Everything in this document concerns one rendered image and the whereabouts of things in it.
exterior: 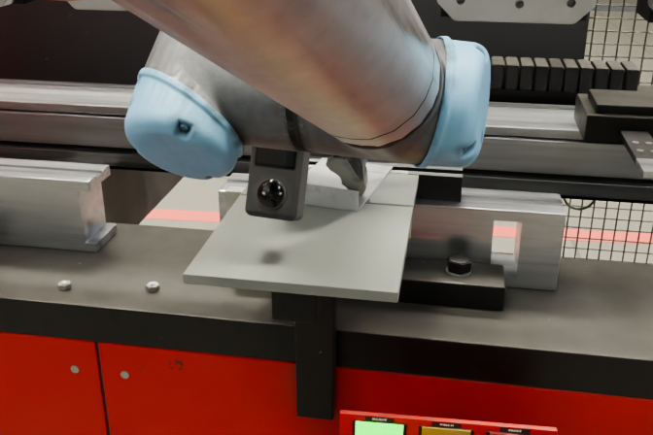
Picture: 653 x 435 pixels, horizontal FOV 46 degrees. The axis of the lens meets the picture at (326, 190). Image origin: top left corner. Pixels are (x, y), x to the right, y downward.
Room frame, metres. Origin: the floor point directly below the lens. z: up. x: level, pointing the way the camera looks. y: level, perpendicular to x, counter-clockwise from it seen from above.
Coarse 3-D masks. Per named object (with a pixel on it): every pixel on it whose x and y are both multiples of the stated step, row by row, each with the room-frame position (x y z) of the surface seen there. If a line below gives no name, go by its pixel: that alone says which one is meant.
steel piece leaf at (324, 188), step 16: (320, 176) 0.78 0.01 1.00; (336, 176) 0.78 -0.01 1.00; (368, 176) 0.78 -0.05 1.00; (384, 176) 0.78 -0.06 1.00; (320, 192) 0.70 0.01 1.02; (336, 192) 0.70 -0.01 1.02; (352, 192) 0.69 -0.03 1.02; (368, 192) 0.73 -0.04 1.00; (336, 208) 0.70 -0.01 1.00; (352, 208) 0.69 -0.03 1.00
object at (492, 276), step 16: (416, 272) 0.74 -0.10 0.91; (432, 272) 0.74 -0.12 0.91; (480, 272) 0.74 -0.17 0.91; (496, 272) 0.74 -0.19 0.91; (400, 288) 0.72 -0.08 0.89; (416, 288) 0.72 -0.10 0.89; (432, 288) 0.72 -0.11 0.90; (448, 288) 0.72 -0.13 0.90; (464, 288) 0.71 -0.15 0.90; (480, 288) 0.71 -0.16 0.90; (496, 288) 0.71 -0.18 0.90; (432, 304) 0.72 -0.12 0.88; (448, 304) 0.72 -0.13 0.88; (464, 304) 0.71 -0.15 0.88; (480, 304) 0.71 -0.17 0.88; (496, 304) 0.71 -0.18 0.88
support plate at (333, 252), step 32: (384, 192) 0.74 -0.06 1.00; (416, 192) 0.75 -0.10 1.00; (224, 224) 0.66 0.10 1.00; (256, 224) 0.66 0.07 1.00; (288, 224) 0.66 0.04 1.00; (320, 224) 0.66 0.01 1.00; (352, 224) 0.66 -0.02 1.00; (384, 224) 0.66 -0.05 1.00; (224, 256) 0.59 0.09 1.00; (256, 256) 0.59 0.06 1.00; (288, 256) 0.59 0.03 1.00; (320, 256) 0.59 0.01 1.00; (352, 256) 0.59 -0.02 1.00; (384, 256) 0.59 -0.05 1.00; (256, 288) 0.55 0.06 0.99; (288, 288) 0.55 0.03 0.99; (320, 288) 0.54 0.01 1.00; (352, 288) 0.54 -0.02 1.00; (384, 288) 0.54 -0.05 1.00
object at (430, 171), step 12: (396, 168) 0.82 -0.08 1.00; (408, 168) 0.81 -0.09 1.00; (420, 168) 0.81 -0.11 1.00; (432, 168) 0.81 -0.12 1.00; (444, 168) 0.81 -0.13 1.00; (456, 168) 0.81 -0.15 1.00; (420, 180) 0.79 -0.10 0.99; (432, 180) 0.79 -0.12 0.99; (444, 180) 0.79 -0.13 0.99; (456, 180) 0.78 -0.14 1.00; (420, 192) 0.79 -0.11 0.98; (432, 192) 0.79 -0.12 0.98; (444, 192) 0.79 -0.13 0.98; (456, 192) 0.78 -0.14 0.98
